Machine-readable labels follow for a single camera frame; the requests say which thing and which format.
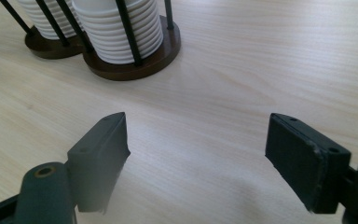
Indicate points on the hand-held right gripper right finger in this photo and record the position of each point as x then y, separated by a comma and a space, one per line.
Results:
295, 158

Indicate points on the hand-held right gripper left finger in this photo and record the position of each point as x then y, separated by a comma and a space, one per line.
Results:
98, 161

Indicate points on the dark round plate rack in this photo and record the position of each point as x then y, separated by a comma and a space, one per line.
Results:
157, 62

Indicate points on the stack of white paper cups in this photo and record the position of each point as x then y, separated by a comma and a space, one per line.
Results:
108, 37
45, 21

